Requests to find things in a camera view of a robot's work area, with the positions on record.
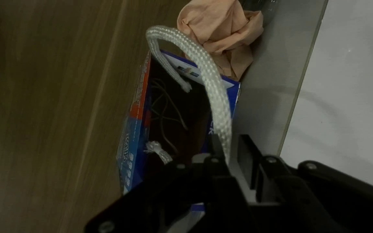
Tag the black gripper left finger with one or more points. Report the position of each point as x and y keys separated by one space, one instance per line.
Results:
x=174 y=202

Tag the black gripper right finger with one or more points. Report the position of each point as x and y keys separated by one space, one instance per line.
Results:
x=324 y=202

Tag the blue printed cardboard box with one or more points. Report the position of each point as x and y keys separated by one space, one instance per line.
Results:
x=130 y=147

